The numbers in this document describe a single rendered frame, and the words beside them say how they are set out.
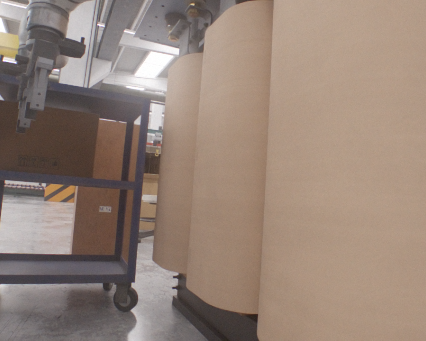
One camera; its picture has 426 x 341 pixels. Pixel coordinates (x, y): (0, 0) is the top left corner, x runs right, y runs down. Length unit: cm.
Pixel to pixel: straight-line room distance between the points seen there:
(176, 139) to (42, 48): 71
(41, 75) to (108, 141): 141
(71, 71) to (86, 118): 1025
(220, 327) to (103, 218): 114
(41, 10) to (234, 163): 59
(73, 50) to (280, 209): 59
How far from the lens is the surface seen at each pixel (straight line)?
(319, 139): 61
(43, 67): 77
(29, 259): 191
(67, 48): 88
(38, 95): 78
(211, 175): 98
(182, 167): 132
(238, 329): 114
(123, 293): 153
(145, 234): 352
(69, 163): 150
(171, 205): 134
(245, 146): 91
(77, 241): 214
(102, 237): 215
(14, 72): 115
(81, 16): 1248
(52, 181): 144
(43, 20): 87
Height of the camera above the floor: 50
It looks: 7 degrees up
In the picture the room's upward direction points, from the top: 4 degrees clockwise
